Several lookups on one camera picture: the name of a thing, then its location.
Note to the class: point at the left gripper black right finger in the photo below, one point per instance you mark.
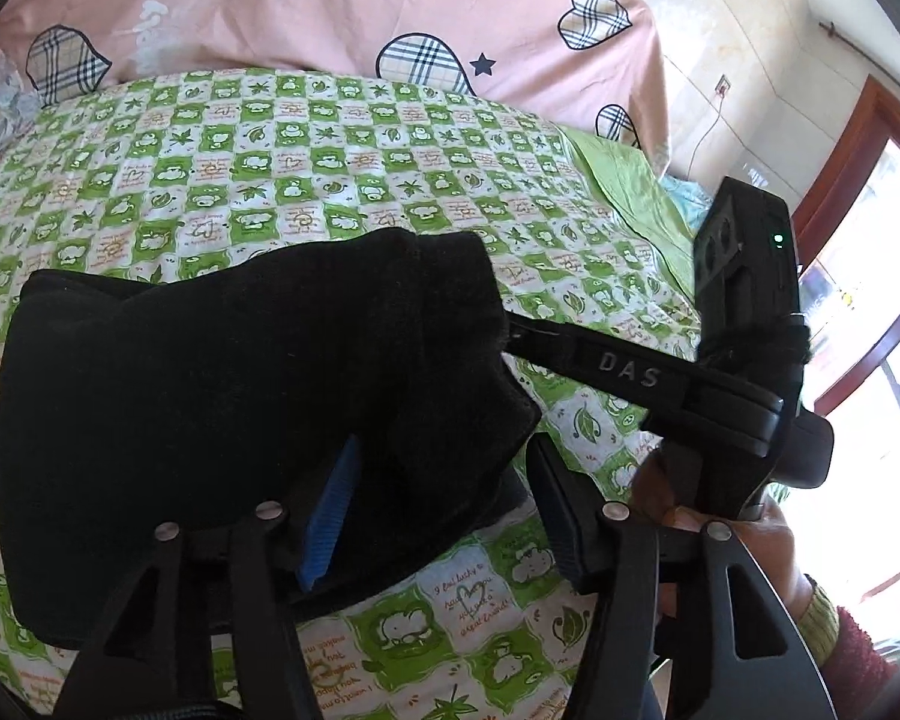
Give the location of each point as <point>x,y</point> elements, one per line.
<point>696,598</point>

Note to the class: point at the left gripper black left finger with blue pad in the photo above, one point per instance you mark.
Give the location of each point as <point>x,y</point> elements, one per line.
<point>150,655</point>

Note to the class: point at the dark navy pants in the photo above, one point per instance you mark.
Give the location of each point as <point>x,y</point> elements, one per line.
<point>126,405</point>

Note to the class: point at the red knit sleeve forearm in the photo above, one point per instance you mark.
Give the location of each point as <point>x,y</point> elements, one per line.
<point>852,669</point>

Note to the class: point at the person's right hand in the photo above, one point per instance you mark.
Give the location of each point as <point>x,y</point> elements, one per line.
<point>769,539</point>

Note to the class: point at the light green blanket edge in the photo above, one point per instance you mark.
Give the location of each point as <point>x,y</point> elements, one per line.
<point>665,211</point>

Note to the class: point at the green white checkered bedsheet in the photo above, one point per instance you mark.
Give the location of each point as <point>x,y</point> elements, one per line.
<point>179,176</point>

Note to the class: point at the pink quilt with plaid hearts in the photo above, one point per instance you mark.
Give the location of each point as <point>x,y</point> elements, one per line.
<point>595,65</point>

